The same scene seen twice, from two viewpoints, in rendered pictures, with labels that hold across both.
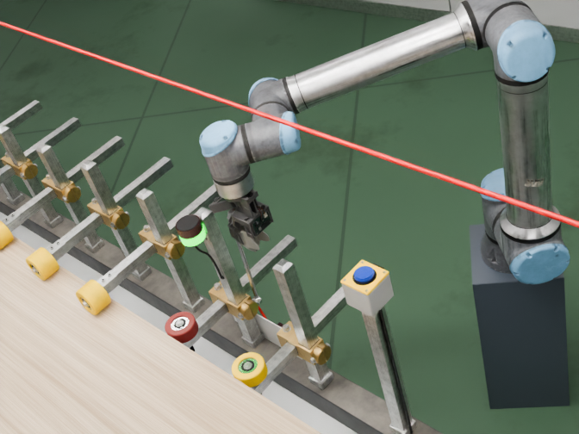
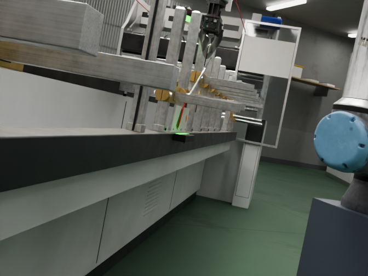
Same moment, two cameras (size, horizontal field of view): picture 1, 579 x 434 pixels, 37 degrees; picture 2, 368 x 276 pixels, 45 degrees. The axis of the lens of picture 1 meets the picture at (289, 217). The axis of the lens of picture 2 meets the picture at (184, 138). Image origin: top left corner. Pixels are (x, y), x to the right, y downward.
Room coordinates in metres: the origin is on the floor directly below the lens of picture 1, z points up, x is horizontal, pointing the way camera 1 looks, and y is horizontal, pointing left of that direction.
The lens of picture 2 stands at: (0.42, -1.14, 0.78)
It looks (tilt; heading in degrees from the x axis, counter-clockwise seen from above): 3 degrees down; 47
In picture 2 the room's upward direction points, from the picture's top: 11 degrees clockwise
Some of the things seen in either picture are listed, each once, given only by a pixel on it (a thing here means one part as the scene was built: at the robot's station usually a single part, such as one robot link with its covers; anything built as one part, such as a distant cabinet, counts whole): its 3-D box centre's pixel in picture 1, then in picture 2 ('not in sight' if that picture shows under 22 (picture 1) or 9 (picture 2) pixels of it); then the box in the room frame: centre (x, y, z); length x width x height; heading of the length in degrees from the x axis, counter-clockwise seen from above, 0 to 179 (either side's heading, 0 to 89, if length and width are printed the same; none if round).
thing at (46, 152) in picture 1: (74, 206); (210, 99); (2.22, 0.63, 0.88); 0.04 x 0.04 x 0.48; 36
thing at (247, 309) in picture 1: (233, 301); (182, 95); (1.63, 0.21, 0.85); 0.14 x 0.06 x 0.05; 36
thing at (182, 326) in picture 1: (185, 336); not in sight; (1.55, 0.34, 0.85); 0.08 x 0.08 x 0.11
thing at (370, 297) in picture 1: (368, 289); not in sight; (1.20, -0.10, 1.18); 0.07 x 0.07 x 0.08; 36
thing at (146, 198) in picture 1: (172, 257); (195, 87); (1.81, 0.34, 0.90); 0.04 x 0.04 x 0.48; 36
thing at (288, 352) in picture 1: (309, 331); (178, 97); (1.46, 0.04, 0.83); 0.44 x 0.03 x 0.04; 126
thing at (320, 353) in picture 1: (304, 344); (166, 94); (1.42, 0.06, 0.83); 0.14 x 0.06 x 0.05; 36
